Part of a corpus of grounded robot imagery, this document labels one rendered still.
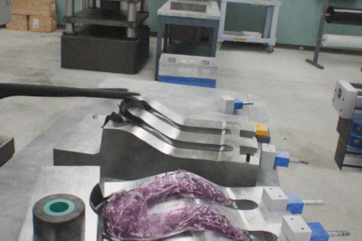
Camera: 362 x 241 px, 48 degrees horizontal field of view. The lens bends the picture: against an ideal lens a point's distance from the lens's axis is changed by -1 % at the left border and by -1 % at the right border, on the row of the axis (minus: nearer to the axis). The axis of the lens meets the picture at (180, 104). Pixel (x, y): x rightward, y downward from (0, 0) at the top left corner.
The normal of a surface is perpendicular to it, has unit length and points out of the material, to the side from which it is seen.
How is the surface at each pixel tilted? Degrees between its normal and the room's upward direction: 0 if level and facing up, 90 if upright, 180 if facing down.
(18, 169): 0
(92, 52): 90
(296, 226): 0
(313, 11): 90
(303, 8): 90
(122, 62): 90
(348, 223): 0
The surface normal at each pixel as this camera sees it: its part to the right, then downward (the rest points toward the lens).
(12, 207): 0.07, -0.94
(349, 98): -0.11, 0.32
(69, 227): 0.62, 0.30
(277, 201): 0.16, 0.33
